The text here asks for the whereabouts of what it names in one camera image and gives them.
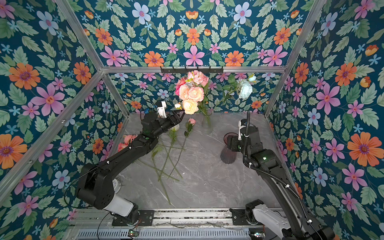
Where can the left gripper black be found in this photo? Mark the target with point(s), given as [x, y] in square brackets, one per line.
[175, 120]

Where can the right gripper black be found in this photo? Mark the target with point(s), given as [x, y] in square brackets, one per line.
[235, 144]

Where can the cream peony bunch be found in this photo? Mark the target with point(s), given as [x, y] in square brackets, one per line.
[190, 107]

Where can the cream pink large rose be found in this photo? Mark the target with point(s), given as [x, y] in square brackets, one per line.
[184, 92]

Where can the coral pink rose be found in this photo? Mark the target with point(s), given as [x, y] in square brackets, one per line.
[180, 82]

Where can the large pink peony bunch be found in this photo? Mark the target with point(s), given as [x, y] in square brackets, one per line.
[197, 83]

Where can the white flower spray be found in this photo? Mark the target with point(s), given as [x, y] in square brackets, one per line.
[242, 87]

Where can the clear glass vase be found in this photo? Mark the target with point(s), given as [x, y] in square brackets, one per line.
[207, 122]

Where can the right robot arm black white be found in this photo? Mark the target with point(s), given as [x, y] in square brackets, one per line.
[299, 223]

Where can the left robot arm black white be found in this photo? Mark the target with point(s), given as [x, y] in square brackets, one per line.
[95, 186]

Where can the purple ribbed glass vase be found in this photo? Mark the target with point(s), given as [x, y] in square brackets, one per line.
[227, 155]

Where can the small pink rose stem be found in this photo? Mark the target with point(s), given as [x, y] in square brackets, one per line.
[189, 128]

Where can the white rose on table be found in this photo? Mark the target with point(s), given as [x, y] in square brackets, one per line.
[173, 136]

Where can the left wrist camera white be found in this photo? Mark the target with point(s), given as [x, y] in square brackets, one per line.
[161, 107]

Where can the metal hook rail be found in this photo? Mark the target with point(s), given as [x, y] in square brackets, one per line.
[185, 70]

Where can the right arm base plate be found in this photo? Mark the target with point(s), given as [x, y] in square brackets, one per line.
[243, 216]

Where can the white vented cable duct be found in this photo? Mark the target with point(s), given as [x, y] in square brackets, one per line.
[165, 234]

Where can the aluminium front rail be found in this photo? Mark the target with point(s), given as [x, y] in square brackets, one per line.
[179, 218]

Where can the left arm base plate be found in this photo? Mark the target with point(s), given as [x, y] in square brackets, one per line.
[141, 218]

